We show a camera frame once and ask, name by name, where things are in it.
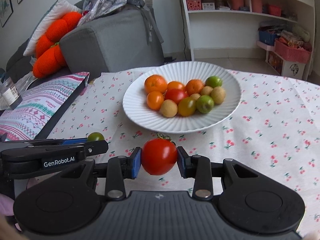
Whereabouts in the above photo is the dark green tomato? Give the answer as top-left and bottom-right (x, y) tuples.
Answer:
(87, 132), (105, 141)

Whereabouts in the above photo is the large red tomato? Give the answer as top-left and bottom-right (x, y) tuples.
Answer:
(141, 138), (177, 176)

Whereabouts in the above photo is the large orange mandarin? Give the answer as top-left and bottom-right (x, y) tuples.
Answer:
(144, 74), (168, 94)

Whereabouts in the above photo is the green lime fruit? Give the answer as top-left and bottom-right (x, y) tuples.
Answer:
(196, 95), (214, 114)

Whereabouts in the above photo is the orange cherry tomato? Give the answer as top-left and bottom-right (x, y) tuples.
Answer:
(167, 81), (185, 91)
(146, 91), (164, 111)

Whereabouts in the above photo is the small orange mandarin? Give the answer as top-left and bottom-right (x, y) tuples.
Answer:
(185, 79), (204, 96)

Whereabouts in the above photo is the white ribbed plate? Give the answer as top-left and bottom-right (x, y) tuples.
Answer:
(123, 61), (242, 134)

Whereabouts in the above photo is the glass jar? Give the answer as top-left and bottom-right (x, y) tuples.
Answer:
(1, 77), (22, 110)

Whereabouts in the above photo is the cherry print tablecloth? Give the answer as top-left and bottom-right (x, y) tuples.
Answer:
(49, 68), (319, 239)

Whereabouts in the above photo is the orange plush cushion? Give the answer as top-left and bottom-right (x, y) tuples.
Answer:
(33, 12), (82, 79)

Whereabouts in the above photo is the tan longan fruit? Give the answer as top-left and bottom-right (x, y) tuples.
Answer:
(159, 99), (178, 118)
(210, 86), (226, 105)

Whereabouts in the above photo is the yellow green tomato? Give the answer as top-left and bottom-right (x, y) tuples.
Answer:
(178, 97), (196, 117)

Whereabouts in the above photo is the tan longan fruit right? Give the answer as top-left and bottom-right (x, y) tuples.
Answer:
(210, 86), (226, 105)

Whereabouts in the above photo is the small tan longan middle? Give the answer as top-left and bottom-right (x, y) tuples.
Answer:
(190, 93), (201, 101)

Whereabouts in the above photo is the grey sofa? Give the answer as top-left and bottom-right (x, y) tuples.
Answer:
(4, 0), (166, 83)

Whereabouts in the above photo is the white pillow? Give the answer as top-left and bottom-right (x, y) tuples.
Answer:
(23, 0), (82, 56)

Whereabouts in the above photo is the white printed storage box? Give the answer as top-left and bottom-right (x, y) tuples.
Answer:
(265, 50), (305, 80)

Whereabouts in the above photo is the pink plastic basket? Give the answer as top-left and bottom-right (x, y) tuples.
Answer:
(274, 40), (311, 64)

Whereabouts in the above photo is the blue storage bin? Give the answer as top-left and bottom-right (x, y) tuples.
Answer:
(259, 30), (279, 46)

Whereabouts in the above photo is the small pink lattice basket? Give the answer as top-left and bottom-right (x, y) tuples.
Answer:
(187, 0), (202, 11)

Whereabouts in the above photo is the white shelf desk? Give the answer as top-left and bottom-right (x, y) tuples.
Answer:
(177, 0), (318, 81)

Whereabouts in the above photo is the red small basket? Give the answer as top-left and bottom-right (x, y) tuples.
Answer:
(268, 4), (281, 17)

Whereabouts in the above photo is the pink cup right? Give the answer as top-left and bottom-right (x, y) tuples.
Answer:
(251, 0), (263, 14)

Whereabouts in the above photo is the pink pen cup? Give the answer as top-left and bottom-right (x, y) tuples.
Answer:
(231, 0), (244, 10)

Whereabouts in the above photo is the wall picture frame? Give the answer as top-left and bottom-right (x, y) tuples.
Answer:
(0, 0), (14, 28)

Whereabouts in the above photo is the black power cable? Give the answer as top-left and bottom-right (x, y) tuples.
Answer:
(163, 0), (192, 65)

